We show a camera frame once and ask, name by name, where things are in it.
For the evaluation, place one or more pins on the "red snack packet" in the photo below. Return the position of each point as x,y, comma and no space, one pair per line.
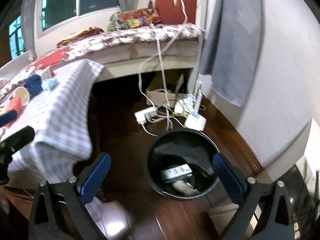
11,112

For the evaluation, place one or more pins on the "grey hanging curtain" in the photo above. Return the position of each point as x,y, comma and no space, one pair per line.
231,48

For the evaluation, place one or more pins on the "bed with floral sheet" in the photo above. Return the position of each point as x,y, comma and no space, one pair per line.
123,52

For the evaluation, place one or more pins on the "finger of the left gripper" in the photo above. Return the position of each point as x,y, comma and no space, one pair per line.
17,141

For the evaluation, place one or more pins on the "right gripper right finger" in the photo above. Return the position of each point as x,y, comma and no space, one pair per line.
275,220

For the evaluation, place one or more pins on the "light blue wrapper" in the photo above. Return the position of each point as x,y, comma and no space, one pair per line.
49,84

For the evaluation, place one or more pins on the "pink checkered tablecloth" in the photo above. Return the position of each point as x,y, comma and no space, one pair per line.
59,119

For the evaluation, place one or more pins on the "black round trash bin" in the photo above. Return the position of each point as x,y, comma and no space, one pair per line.
175,148

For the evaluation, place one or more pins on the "blue cloth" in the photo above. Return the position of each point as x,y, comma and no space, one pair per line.
33,84

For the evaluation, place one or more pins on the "folded red yellow blanket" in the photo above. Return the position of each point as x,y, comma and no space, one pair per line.
88,32

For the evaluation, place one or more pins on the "white paper cup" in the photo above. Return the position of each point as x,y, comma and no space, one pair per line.
23,94

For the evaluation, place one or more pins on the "white green paper box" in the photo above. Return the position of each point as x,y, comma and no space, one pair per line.
176,172

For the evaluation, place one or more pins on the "white modem device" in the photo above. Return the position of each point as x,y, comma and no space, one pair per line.
184,105

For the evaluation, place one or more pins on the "white power strip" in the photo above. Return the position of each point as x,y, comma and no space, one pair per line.
142,116

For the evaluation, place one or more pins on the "white router box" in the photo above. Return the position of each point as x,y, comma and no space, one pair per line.
195,122

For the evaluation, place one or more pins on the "cardboard box under bed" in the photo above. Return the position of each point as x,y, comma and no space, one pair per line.
176,84

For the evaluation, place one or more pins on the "colourful patterned pillow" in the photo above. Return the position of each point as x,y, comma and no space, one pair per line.
133,19

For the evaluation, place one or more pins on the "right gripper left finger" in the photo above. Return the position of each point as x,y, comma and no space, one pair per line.
58,210

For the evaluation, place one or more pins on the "red heart-shaped headboard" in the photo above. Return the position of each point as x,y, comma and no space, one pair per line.
174,12

